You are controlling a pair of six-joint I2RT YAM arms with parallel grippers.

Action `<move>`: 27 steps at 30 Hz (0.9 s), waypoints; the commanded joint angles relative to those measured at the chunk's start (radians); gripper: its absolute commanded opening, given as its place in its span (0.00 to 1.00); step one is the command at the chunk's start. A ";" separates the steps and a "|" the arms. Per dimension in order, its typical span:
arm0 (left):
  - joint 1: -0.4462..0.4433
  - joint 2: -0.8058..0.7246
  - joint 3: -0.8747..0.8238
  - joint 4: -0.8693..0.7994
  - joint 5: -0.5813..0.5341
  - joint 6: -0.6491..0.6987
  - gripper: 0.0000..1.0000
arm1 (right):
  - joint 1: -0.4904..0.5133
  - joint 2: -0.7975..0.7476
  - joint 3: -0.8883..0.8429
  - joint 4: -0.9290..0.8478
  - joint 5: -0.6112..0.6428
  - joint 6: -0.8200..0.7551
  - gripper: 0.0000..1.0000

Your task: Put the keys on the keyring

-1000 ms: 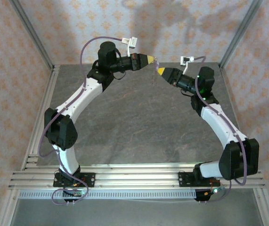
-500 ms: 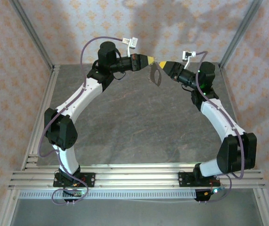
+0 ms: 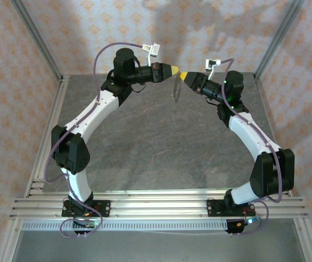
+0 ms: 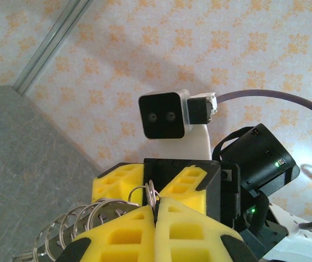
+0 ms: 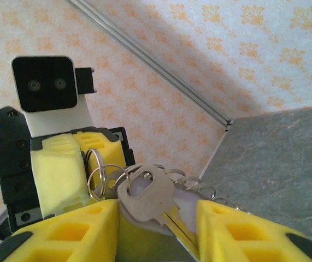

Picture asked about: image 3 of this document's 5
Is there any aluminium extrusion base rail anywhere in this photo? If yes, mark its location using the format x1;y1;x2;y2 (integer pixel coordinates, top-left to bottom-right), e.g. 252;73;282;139
9;187;309;221

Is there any white slotted cable duct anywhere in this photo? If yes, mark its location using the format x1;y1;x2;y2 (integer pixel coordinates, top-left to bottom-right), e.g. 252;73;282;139
21;220;229;231

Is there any aluminium frame post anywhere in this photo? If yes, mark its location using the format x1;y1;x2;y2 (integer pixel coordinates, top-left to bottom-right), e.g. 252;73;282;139
254;0;307;80
9;0;64;82

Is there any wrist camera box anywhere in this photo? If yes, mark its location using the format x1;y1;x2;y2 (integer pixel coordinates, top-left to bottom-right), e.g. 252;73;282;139
205;58;222;80
142;43;161;65

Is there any grey metal lower shelf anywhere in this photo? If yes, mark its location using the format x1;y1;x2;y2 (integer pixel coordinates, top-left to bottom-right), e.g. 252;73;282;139
12;230;307;262

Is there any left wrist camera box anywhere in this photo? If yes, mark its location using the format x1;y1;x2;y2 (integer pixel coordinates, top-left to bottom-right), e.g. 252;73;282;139
142;43;161;65

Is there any small electronics board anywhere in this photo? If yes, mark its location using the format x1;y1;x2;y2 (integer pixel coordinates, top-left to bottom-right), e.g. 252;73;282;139
226;215;264;236
72;218;103;230

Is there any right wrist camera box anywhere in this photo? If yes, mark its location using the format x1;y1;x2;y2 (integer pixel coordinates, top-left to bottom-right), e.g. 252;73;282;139
205;58;222;80

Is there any aluminium lower frame bar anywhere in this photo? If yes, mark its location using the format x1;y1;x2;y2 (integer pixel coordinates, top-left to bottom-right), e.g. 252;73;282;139
0;218;22;262
293;218;312;262

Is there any aluminium side rail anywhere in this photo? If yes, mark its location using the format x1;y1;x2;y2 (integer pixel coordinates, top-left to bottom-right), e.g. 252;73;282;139
24;75;70;197

